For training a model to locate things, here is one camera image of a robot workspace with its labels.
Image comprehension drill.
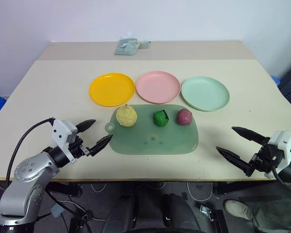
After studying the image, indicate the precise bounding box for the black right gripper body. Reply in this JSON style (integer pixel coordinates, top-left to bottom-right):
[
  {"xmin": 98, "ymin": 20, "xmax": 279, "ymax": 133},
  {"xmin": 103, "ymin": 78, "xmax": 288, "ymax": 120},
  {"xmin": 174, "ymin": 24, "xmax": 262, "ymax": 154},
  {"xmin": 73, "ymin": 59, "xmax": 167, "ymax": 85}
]
[{"xmin": 248, "ymin": 143, "xmax": 283, "ymax": 174}]

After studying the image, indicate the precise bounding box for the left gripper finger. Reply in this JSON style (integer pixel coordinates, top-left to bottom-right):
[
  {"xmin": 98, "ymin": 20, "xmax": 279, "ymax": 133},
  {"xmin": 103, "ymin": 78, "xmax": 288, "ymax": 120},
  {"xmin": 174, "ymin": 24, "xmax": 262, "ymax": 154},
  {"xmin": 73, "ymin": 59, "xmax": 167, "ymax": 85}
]
[
  {"xmin": 75, "ymin": 119, "xmax": 97, "ymax": 134},
  {"xmin": 89, "ymin": 134, "xmax": 113, "ymax": 157}
]

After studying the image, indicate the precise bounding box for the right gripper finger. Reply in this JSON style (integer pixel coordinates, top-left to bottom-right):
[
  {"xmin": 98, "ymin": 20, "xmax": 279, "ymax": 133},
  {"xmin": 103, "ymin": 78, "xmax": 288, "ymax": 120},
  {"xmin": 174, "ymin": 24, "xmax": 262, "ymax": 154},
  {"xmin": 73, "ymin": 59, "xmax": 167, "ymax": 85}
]
[
  {"xmin": 215, "ymin": 146, "xmax": 255, "ymax": 177},
  {"xmin": 231, "ymin": 126, "xmax": 270, "ymax": 145}
]

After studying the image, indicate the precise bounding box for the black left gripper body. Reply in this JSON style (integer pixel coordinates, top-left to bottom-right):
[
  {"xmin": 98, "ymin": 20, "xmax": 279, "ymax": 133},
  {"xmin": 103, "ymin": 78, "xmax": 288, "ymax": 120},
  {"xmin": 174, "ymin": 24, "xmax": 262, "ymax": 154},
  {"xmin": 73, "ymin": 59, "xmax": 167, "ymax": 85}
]
[{"xmin": 68, "ymin": 136, "xmax": 92, "ymax": 160}]

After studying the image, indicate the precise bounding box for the yellow plate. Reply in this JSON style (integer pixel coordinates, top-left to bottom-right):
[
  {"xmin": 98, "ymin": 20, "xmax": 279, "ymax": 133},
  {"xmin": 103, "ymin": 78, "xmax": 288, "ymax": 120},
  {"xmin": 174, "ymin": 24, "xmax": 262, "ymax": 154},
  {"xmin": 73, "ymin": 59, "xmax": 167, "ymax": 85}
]
[{"xmin": 89, "ymin": 72, "xmax": 136, "ymax": 108}]

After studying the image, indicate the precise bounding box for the light green plate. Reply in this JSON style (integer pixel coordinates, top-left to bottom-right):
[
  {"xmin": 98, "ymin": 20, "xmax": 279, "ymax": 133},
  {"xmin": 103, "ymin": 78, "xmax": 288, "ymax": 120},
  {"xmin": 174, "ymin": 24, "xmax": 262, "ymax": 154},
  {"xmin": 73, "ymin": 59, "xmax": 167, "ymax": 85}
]
[{"xmin": 180, "ymin": 76, "xmax": 230, "ymax": 112}]

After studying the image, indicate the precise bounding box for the green toy vegetable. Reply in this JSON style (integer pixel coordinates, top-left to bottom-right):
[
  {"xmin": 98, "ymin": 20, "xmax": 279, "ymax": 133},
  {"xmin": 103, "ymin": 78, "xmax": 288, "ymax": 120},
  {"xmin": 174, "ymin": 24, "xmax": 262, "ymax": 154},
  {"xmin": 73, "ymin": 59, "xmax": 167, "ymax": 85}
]
[{"xmin": 152, "ymin": 109, "xmax": 170, "ymax": 127}]

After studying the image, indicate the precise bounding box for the purple-red fruit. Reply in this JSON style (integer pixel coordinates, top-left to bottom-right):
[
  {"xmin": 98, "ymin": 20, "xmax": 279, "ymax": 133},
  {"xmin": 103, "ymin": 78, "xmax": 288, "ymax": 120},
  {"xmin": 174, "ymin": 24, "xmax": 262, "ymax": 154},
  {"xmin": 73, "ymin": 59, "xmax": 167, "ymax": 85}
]
[{"xmin": 176, "ymin": 108, "xmax": 193, "ymax": 126}]

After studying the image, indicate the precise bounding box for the pink plate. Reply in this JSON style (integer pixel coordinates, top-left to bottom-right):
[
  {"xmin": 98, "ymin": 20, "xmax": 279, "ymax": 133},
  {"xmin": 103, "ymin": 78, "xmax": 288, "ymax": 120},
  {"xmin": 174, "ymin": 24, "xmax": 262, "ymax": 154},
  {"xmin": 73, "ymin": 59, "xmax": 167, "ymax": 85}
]
[{"xmin": 135, "ymin": 70, "xmax": 181, "ymax": 104}]

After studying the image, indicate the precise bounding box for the yellow pear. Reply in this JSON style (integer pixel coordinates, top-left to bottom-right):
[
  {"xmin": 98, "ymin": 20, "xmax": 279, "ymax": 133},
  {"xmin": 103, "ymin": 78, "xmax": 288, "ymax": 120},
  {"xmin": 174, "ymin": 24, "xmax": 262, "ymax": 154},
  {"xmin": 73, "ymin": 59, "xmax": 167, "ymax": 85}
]
[{"xmin": 115, "ymin": 103, "xmax": 138, "ymax": 128}]

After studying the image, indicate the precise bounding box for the white shoe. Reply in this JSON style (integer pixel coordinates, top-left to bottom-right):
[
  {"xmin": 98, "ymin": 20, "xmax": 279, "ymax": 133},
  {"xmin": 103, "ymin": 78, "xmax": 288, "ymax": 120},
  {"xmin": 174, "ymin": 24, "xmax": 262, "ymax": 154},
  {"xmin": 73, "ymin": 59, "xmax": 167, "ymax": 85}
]
[{"xmin": 224, "ymin": 199, "xmax": 253, "ymax": 221}]

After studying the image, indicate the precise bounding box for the green trouser leg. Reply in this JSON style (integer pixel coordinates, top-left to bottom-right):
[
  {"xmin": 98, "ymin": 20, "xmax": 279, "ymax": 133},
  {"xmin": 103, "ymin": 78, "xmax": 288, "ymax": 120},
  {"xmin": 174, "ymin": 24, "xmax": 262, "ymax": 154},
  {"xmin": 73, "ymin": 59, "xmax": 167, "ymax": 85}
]
[{"xmin": 237, "ymin": 188, "xmax": 291, "ymax": 231}]

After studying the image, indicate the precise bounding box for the translucent green cutting mat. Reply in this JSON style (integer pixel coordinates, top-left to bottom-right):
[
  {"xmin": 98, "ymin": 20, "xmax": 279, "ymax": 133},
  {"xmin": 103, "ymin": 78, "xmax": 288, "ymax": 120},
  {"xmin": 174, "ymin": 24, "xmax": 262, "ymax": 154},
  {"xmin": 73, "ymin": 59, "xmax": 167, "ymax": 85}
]
[{"xmin": 104, "ymin": 104, "xmax": 199, "ymax": 155}]

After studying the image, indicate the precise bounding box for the dark rounded shape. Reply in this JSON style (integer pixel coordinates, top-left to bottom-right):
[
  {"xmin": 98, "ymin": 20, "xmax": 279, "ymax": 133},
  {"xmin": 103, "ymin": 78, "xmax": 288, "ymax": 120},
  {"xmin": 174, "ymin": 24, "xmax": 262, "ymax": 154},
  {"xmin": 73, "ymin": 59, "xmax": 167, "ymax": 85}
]
[
  {"xmin": 162, "ymin": 193, "xmax": 202, "ymax": 233},
  {"xmin": 102, "ymin": 193, "xmax": 139, "ymax": 233}
]

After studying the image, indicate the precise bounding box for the bag of green packets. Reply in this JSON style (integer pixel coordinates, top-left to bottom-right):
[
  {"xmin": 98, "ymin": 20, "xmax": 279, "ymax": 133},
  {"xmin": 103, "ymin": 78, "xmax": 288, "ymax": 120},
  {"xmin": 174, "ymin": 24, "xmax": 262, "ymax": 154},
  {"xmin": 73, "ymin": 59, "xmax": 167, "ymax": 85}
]
[{"xmin": 114, "ymin": 37, "xmax": 152, "ymax": 56}]

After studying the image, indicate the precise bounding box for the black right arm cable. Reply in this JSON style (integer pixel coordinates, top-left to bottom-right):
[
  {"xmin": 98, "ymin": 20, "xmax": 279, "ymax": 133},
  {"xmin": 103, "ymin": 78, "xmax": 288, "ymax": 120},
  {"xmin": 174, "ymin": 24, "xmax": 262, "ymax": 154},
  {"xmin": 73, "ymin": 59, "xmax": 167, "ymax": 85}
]
[{"xmin": 271, "ymin": 166, "xmax": 291, "ymax": 193}]

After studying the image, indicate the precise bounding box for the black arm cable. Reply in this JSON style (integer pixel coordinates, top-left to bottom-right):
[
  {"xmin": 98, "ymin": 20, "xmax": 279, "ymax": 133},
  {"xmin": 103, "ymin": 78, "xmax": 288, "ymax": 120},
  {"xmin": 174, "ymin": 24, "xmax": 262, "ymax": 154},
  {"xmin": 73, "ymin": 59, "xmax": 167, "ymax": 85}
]
[
  {"xmin": 271, "ymin": 166, "xmax": 291, "ymax": 193},
  {"xmin": 5, "ymin": 117, "xmax": 55, "ymax": 189}
]

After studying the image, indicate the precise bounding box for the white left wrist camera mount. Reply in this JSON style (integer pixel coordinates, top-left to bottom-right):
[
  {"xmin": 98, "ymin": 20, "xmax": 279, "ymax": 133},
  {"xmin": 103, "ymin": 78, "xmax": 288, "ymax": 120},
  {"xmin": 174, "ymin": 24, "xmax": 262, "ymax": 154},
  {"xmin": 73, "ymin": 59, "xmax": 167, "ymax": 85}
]
[{"xmin": 50, "ymin": 119, "xmax": 79, "ymax": 164}]

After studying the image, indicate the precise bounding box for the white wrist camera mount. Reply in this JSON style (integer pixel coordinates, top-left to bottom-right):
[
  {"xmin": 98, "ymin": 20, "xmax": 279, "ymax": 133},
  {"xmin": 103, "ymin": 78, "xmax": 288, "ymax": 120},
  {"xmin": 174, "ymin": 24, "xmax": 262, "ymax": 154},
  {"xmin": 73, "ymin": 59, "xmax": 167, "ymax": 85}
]
[
  {"xmin": 264, "ymin": 130, "xmax": 291, "ymax": 181},
  {"xmin": 50, "ymin": 119, "xmax": 79, "ymax": 164}
]

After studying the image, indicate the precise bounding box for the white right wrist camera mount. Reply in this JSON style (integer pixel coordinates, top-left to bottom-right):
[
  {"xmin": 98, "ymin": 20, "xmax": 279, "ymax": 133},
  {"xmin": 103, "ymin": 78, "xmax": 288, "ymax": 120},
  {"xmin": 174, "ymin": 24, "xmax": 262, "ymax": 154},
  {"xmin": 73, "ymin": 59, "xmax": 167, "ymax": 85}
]
[{"xmin": 264, "ymin": 130, "xmax": 291, "ymax": 181}]

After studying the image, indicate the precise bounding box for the black table frame bar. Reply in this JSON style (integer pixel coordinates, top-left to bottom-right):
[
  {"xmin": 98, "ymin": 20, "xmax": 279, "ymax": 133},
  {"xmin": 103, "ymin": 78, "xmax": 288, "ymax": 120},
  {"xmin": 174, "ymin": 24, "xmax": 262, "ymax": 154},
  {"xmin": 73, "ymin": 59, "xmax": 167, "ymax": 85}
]
[
  {"xmin": 46, "ymin": 182, "xmax": 83, "ymax": 198},
  {"xmin": 212, "ymin": 181, "xmax": 280, "ymax": 195}
]

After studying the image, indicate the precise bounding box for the white floor cable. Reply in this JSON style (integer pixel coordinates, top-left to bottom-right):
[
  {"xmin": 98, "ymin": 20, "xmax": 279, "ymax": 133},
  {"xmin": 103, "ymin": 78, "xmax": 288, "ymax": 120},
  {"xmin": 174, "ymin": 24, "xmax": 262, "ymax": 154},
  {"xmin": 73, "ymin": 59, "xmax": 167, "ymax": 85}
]
[{"xmin": 186, "ymin": 182, "xmax": 213, "ymax": 201}]

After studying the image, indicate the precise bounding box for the metal caster bracket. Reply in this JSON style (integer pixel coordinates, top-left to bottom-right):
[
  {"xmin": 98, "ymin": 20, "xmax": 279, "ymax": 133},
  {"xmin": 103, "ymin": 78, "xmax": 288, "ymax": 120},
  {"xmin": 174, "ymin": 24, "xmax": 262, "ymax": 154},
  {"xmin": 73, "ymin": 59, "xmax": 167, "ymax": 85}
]
[{"xmin": 199, "ymin": 204, "xmax": 216, "ymax": 217}]

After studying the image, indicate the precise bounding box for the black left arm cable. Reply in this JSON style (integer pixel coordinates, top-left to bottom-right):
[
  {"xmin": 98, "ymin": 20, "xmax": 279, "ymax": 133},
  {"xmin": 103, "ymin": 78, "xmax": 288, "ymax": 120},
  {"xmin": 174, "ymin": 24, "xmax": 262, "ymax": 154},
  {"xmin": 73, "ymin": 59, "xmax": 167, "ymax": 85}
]
[{"xmin": 5, "ymin": 117, "xmax": 55, "ymax": 189}]

